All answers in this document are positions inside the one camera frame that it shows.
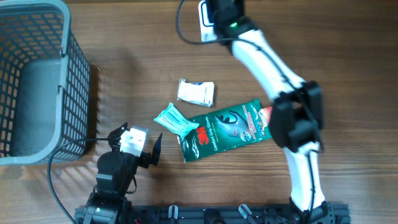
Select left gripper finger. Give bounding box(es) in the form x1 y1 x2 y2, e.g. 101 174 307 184
150 133 162 166
107 122 127 149

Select teal white wipes packet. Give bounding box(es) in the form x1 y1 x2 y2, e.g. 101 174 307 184
154 103 199 139

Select green 3M gloves packet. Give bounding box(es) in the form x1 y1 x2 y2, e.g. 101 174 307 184
178 99 272 162

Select white paper sachet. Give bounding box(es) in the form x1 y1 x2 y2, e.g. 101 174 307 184
177 78 215 107

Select red small snack packet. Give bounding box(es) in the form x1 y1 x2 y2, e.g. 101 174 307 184
258 107 272 127

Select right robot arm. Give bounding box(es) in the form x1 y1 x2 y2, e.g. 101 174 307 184
206 1 326 223

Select white barcode scanner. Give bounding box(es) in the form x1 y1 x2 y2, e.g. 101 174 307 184
198 0 217 42

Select grey plastic mesh basket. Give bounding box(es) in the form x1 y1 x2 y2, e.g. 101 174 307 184
1 1 90 166

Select left black camera cable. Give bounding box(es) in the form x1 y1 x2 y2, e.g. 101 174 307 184
47 137 110 224

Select black camera cable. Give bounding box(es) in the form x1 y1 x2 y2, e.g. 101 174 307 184
175 0 318 218
47 137 110 224

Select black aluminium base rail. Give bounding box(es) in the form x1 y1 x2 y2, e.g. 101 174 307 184
74 203 351 224

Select right black camera cable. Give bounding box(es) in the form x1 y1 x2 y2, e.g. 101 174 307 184
175 0 318 218

